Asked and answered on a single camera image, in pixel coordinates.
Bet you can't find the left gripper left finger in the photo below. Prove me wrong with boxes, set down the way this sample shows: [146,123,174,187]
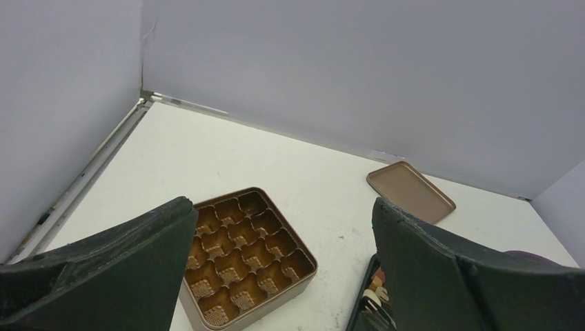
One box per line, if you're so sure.
[1,197,198,330]

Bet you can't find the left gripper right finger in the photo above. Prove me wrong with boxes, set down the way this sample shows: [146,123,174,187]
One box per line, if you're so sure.
[372,198,584,330]

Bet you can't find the metal tongs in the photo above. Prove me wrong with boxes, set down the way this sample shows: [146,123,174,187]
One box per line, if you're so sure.
[361,289,396,330]

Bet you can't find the gold chocolate box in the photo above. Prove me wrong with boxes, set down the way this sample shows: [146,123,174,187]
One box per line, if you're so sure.
[179,187,318,330]

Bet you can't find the black plastic tray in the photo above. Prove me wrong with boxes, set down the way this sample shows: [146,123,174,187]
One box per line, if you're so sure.
[346,254,397,330]

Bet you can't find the brown box lid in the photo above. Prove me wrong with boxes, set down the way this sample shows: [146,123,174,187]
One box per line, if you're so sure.
[366,161,456,224]

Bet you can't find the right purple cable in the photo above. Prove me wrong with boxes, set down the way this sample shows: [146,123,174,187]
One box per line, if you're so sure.
[504,250,561,268]

